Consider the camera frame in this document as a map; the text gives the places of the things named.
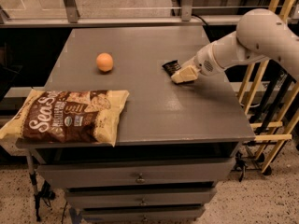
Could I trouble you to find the orange fruit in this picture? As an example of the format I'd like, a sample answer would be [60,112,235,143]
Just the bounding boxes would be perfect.
[96,53,114,72]

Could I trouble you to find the top grey drawer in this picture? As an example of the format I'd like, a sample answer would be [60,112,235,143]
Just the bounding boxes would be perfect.
[37,158,235,189]

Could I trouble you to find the black rxbar chocolate bar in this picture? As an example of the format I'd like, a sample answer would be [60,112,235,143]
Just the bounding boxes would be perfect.
[162,60,181,77]

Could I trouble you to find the bottom grey drawer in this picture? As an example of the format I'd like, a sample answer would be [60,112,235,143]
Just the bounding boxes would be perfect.
[81,206,205,223]

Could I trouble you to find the grey drawer cabinet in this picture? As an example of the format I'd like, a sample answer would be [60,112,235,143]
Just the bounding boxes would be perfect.
[16,25,257,224]

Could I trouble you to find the middle grey drawer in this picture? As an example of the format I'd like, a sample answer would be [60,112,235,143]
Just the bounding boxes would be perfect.
[65,188,216,209]

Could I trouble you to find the black cable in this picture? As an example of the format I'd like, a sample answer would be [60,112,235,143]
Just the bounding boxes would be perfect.
[192,13,219,45]

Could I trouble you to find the metal window frame rail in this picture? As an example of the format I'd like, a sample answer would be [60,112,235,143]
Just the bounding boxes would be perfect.
[0,0,281,28]

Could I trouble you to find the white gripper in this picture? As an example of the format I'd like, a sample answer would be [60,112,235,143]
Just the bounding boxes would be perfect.
[171,44,223,84]

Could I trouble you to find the brown sea salt chip bag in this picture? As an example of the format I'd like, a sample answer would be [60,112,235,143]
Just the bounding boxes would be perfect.
[0,90,129,146]

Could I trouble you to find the yellow wooden rack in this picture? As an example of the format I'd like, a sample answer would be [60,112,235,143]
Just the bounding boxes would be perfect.
[236,0,299,175]

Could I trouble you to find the black tripod stand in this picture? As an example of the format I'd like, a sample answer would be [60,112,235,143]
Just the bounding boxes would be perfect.
[25,149,55,222]

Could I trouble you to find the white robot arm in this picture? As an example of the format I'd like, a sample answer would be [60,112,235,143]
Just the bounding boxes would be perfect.
[170,8,299,84]

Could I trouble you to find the grey drawer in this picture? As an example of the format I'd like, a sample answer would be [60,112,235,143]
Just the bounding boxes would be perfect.
[37,158,235,189]
[81,206,205,223]
[65,188,216,209]

